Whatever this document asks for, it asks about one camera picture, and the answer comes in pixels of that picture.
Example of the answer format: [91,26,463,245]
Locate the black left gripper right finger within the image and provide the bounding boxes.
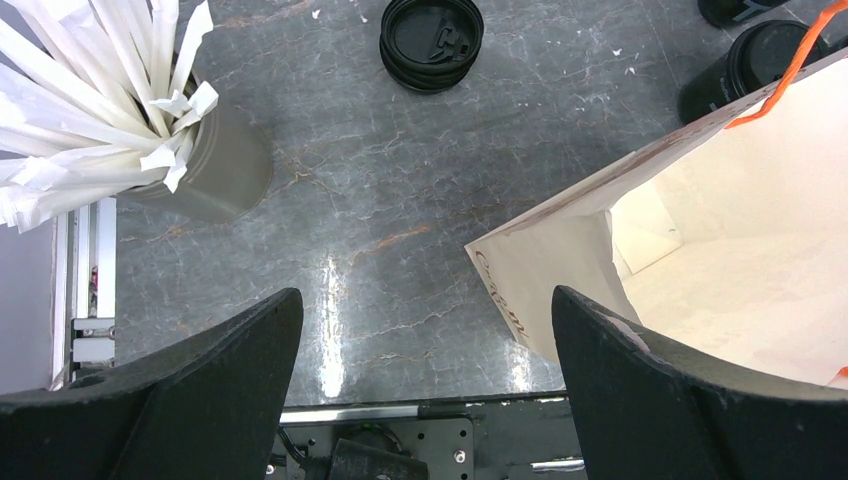
[551,286,847,479]

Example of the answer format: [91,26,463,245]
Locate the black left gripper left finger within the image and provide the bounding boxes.
[1,288,304,479]

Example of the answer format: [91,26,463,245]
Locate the paper takeout bag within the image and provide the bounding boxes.
[463,0,848,391]

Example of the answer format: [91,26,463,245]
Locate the white straws in cup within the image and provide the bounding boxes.
[0,0,274,234]

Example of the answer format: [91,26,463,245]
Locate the stack of black cups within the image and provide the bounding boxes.
[696,0,788,28]

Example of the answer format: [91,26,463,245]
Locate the stack of black lids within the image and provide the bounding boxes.
[379,0,484,95]

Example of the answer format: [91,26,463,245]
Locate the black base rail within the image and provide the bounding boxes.
[266,393,588,479]

